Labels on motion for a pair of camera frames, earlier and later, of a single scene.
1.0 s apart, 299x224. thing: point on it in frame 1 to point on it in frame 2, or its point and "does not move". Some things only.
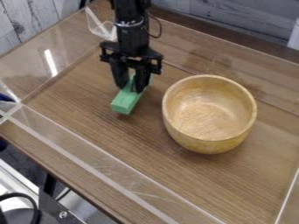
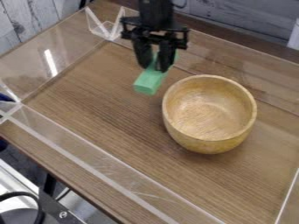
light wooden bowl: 209,112 does not move
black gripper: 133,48 to 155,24
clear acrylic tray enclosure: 57,105 does not move
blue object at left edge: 5,97 does not move
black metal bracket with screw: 53,212 does not move
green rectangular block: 126,97 to 151,80
